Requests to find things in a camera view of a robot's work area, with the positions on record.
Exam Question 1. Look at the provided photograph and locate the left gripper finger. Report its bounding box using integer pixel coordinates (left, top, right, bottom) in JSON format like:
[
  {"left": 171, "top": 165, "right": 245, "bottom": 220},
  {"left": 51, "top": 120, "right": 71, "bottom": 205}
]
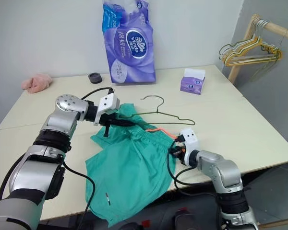
[
  {"left": 114, "top": 118, "right": 135, "bottom": 125},
  {"left": 114, "top": 122, "right": 137, "bottom": 128}
]

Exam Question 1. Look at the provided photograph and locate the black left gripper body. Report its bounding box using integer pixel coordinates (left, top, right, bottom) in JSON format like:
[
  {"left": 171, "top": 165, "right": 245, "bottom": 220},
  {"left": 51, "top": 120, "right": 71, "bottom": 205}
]
[{"left": 98, "top": 112, "right": 120, "bottom": 138}]

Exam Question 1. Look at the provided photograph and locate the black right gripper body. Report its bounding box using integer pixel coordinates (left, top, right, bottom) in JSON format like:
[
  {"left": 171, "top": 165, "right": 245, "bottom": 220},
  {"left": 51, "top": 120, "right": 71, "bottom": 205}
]
[{"left": 171, "top": 141, "right": 188, "bottom": 166}]

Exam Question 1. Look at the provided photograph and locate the orange drawstring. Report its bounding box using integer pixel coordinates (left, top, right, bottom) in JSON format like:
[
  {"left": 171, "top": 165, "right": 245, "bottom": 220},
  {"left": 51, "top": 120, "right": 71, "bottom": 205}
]
[{"left": 145, "top": 127, "right": 177, "bottom": 140}]

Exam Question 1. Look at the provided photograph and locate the olive wire hanger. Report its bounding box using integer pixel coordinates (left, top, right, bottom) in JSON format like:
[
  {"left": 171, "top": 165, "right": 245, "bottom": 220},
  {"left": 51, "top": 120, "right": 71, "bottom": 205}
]
[{"left": 132, "top": 95, "right": 196, "bottom": 127}]

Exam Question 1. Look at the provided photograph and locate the green shorts garment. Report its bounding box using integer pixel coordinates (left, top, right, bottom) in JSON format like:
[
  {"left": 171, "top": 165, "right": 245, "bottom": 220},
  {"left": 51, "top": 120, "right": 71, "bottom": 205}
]
[{"left": 84, "top": 103, "right": 177, "bottom": 227}]

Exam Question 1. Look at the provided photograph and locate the black round puck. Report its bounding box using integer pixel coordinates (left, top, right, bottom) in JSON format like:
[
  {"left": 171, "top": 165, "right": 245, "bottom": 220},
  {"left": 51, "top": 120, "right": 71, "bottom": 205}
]
[{"left": 88, "top": 72, "right": 104, "bottom": 85}]

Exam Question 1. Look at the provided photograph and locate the purple tissue multipack bag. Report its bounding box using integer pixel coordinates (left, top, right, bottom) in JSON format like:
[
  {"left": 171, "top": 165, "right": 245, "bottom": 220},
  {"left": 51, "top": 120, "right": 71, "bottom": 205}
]
[{"left": 101, "top": 0, "right": 157, "bottom": 85}]

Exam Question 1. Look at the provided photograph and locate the purple tissue box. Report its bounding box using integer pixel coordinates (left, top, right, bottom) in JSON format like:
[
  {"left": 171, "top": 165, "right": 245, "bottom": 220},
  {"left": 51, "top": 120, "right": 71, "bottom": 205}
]
[{"left": 180, "top": 68, "right": 206, "bottom": 95}]

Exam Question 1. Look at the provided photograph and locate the pink cloth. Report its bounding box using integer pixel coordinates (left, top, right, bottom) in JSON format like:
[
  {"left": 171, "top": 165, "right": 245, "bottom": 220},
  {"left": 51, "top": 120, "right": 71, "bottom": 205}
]
[{"left": 21, "top": 73, "right": 53, "bottom": 94}]

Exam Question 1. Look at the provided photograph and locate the wooden clothes rack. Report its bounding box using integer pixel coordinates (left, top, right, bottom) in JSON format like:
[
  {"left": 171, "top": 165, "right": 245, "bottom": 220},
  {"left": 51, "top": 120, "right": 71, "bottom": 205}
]
[{"left": 227, "top": 13, "right": 288, "bottom": 229}]

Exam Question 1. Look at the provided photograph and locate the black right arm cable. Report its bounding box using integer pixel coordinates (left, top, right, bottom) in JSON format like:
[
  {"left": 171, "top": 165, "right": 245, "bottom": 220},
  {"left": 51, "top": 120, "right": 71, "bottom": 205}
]
[{"left": 167, "top": 135, "right": 218, "bottom": 198}]

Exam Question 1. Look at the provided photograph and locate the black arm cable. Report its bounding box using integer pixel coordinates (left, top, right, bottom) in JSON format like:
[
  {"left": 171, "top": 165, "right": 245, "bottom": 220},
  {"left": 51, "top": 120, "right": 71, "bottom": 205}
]
[
  {"left": 167, "top": 135, "right": 218, "bottom": 198},
  {"left": 0, "top": 87, "right": 115, "bottom": 230}
]

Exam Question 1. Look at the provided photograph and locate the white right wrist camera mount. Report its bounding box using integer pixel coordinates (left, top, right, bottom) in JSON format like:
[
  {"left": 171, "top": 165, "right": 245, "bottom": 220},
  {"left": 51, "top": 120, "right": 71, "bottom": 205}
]
[{"left": 178, "top": 127, "right": 200, "bottom": 166}]

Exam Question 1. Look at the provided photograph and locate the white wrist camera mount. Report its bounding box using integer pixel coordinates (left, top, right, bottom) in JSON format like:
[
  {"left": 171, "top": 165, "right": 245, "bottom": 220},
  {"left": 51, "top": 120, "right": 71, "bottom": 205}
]
[
  {"left": 178, "top": 127, "right": 200, "bottom": 166},
  {"left": 94, "top": 93, "right": 121, "bottom": 127}
]

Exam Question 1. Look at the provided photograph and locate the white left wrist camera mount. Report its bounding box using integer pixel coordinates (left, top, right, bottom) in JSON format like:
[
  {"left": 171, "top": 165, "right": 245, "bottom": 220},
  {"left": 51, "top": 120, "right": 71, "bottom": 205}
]
[{"left": 94, "top": 93, "right": 121, "bottom": 127}]

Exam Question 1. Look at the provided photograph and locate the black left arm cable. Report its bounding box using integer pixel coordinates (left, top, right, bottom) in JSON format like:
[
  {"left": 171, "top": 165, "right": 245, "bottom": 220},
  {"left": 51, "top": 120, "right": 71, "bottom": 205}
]
[{"left": 0, "top": 87, "right": 115, "bottom": 230}]

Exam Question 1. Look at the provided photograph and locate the green wire hanger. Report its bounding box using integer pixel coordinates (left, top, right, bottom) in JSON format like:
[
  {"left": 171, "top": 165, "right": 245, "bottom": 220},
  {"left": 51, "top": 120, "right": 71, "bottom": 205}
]
[{"left": 218, "top": 39, "right": 283, "bottom": 82}]

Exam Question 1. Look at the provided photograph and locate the white wire hanger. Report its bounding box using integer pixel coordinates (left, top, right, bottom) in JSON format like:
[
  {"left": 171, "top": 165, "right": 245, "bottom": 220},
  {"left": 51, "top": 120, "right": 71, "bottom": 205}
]
[{"left": 221, "top": 20, "right": 279, "bottom": 63}]

